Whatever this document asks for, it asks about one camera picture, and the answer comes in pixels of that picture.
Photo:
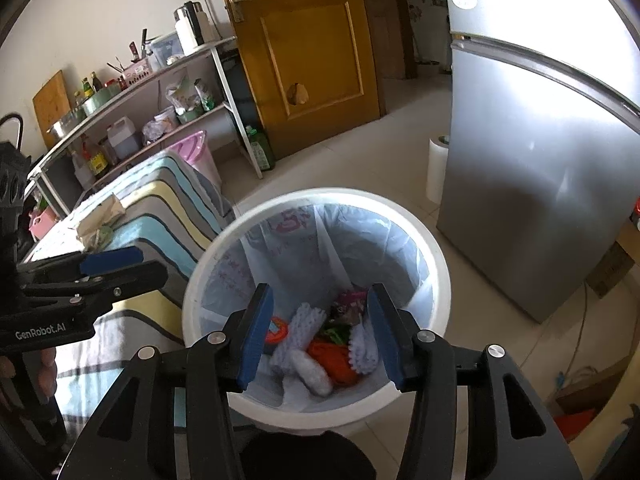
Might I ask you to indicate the green detergent bottle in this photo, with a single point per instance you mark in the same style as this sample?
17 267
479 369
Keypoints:
261 152

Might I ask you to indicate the red packaged item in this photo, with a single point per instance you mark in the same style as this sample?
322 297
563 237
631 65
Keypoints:
635 212

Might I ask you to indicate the long white foam net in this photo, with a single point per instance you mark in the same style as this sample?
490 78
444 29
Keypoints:
300 332

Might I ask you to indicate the metal shelf rack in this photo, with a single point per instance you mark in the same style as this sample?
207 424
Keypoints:
235 120

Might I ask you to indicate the silver refrigerator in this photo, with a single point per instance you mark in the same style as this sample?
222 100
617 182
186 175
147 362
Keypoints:
525 185

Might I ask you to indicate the wooden crate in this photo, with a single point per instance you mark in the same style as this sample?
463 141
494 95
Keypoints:
595 390

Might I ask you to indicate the pink utensil basket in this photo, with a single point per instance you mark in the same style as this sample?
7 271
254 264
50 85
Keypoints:
137 71

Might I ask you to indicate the steel basin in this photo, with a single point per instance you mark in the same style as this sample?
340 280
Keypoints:
67 125

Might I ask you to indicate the white electric kettle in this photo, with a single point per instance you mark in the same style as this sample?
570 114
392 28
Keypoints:
190 30

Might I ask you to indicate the yellow label oil bottle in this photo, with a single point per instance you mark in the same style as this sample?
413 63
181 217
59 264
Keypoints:
96 160

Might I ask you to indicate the dark sauce bottle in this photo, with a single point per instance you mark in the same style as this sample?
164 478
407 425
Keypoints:
96 85

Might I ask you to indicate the person's left hand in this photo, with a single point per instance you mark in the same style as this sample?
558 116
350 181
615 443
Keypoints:
46 372

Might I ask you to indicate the striped bed sheet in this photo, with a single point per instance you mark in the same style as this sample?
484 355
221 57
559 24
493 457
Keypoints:
145 210

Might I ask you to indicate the green basin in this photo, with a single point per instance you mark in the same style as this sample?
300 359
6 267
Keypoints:
102 100

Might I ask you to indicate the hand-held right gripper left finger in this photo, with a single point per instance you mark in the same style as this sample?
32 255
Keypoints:
255 340

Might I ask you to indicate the purple snack wrapper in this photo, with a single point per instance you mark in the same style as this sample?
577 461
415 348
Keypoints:
350 307

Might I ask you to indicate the white plastic jug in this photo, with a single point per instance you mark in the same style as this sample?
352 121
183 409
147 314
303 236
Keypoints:
122 140

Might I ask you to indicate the green food packet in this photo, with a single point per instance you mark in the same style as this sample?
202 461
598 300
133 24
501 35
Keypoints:
205 95

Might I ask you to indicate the white round waste bin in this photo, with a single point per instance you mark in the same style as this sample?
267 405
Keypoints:
440 280

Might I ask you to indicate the green bowl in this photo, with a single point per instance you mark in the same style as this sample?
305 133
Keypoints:
189 117

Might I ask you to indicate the pink plastic basket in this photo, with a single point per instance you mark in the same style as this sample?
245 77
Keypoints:
200 160

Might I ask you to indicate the beige paper bag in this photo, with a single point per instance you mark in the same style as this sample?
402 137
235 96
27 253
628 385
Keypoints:
100 217

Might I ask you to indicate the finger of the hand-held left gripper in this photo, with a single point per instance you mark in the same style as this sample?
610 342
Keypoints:
130 282
112 259

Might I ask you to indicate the green snack packet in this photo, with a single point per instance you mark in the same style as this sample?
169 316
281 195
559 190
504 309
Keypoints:
334 335

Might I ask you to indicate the white paper roll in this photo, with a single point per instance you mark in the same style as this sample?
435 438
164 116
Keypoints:
437 170

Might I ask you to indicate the kitchen cleaver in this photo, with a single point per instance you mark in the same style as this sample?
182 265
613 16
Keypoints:
134 52

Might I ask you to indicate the cardboard box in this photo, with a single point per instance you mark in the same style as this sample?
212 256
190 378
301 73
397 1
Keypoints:
612 265

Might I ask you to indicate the small pink basket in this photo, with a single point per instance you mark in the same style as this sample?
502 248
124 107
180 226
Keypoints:
42 224

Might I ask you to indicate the green glass bottle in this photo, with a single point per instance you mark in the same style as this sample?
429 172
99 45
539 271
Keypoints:
87 90

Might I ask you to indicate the wooden door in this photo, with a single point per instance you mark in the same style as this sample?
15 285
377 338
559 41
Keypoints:
310 60

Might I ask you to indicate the wooden door frame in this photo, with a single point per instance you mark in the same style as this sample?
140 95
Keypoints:
395 20

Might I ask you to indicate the clear storage box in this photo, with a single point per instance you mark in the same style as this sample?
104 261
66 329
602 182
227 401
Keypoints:
164 52

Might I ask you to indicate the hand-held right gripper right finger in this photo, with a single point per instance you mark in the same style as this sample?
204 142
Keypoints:
385 340

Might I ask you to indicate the clear plastic bottle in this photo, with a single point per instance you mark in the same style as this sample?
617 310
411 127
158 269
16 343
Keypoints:
82 172

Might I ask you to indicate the clear plastic bag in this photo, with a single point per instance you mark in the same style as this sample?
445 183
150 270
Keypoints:
151 132

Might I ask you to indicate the bamboo cutting board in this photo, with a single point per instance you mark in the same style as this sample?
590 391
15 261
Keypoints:
50 102

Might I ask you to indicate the red plastic bag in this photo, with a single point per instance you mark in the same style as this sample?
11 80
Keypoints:
332 362

